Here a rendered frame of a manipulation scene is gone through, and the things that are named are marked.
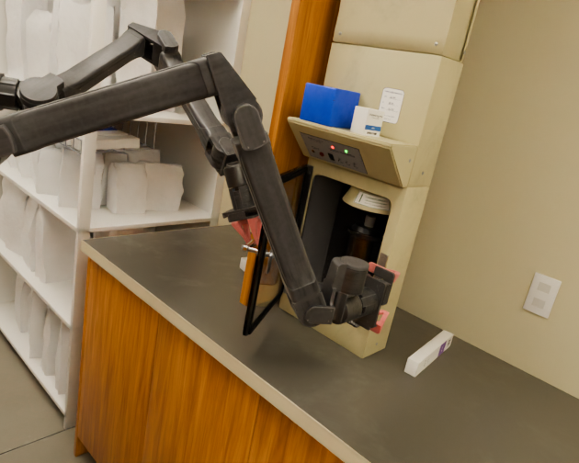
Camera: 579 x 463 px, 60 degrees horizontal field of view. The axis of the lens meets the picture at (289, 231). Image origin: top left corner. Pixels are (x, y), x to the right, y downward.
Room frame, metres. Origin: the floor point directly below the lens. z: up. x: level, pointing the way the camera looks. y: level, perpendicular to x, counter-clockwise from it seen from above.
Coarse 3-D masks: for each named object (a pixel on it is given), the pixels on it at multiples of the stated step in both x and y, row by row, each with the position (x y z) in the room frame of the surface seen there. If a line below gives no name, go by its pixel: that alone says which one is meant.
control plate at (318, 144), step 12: (300, 132) 1.29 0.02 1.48; (312, 144) 1.29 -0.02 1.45; (324, 144) 1.25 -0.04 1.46; (336, 144) 1.21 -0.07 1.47; (312, 156) 1.33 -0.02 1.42; (324, 156) 1.29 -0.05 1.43; (336, 156) 1.25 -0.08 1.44; (348, 156) 1.21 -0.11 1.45; (360, 156) 1.18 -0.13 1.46; (360, 168) 1.21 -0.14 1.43
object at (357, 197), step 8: (352, 192) 1.31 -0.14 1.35; (360, 192) 1.29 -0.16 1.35; (368, 192) 1.28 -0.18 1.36; (344, 200) 1.32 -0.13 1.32; (352, 200) 1.29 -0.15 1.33; (360, 200) 1.27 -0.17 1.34; (368, 200) 1.27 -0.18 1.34; (376, 200) 1.26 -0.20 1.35; (384, 200) 1.27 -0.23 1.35; (360, 208) 1.26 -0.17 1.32; (368, 208) 1.26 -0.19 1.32; (376, 208) 1.26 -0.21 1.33; (384, 208) 1.26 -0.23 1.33
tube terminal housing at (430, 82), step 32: (352, 64) 1.33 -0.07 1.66; (384, 64) 1.27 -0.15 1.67; (416, 64) 1.21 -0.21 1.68; (448, 64) 1.20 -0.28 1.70; (416, 96) 1.20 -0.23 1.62; (448, 96) 1.23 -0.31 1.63; (384, 128) 1.24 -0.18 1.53; (416, 128) 1.18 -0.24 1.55; (416, 160) 1.18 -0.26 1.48; (384, 192) 1.21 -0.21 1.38; (416, 192) 1.21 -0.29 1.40; (416, 224) 1.25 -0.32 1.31; (352, 352) 1.19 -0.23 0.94
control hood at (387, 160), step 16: (304, 128) 1.26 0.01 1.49; (320, 128) 1.22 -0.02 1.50; (336, 128) 1.22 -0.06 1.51; (304, 144) 1.32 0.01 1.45; (352, 144) 1.17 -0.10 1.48; (368, 144) 1.13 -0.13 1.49; (384, 144) 1.10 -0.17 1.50; (400, 144) 1.12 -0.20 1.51; (320, 160) 1.32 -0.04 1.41; (368, 160) 1.17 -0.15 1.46; (384, 160) 1.13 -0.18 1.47; (400, 160) 1.12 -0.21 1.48; (384, 176) 1.17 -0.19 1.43; (400, 176) 1.14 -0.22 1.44
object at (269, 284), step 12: (300, 180) 1.31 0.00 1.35; (288, 192) 1.21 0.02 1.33; (300, 192) 1.34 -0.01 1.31; (264, 264) 1.12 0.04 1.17; (276, 264) 1.23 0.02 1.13; (264, 276) 1.14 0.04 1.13; (276, 276) 1.25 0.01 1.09; (252, 288) 1.07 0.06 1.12; (264, 288) 1.16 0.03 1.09; (276, 288) 1.28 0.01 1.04; (264, 300) 1.18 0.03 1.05
